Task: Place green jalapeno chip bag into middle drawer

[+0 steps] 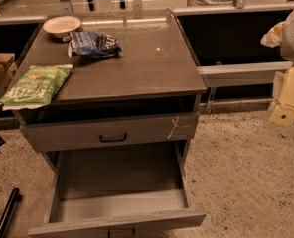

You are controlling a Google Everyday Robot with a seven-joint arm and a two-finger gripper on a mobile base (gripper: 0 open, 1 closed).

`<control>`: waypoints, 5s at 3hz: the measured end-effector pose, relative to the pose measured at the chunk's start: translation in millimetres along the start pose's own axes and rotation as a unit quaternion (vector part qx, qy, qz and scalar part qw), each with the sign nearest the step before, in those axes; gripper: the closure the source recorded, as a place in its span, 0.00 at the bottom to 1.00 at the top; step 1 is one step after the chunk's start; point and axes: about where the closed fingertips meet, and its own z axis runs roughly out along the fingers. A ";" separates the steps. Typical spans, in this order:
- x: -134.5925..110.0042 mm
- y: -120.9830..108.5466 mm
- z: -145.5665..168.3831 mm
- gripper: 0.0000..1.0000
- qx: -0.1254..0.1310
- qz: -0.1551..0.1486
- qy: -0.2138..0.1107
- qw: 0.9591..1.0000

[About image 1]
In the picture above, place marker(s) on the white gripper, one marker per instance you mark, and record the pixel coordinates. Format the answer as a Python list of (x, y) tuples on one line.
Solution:
[(283, 113)]

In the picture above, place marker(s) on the green jalapeno chip bag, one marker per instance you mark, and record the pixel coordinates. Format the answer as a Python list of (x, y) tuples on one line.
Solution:
[(36, 87)]

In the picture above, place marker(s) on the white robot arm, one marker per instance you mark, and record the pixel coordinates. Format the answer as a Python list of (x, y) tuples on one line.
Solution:
[(287, 52)]

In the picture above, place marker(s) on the grey drawer cabinet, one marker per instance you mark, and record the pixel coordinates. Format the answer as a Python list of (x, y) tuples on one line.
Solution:
[(154, 74)]

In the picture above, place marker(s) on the blue chip bag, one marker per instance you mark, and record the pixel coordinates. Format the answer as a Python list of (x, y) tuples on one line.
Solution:
[(93, 45)]

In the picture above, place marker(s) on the open grey middle drawer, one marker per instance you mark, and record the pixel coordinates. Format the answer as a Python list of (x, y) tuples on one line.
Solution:
[(118, 192)]

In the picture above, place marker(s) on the grey top drawer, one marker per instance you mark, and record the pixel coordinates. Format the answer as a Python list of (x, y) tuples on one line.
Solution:
[(75, 135)]

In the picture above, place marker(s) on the white bowl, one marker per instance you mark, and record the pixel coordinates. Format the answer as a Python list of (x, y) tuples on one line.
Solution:
[(61, 26)]

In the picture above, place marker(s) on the black pole on floor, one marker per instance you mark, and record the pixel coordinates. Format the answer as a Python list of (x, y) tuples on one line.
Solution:
[(14, 197)]

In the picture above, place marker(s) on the black top drawer handle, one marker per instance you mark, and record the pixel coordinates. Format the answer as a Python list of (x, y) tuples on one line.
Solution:
[(112, 139)]

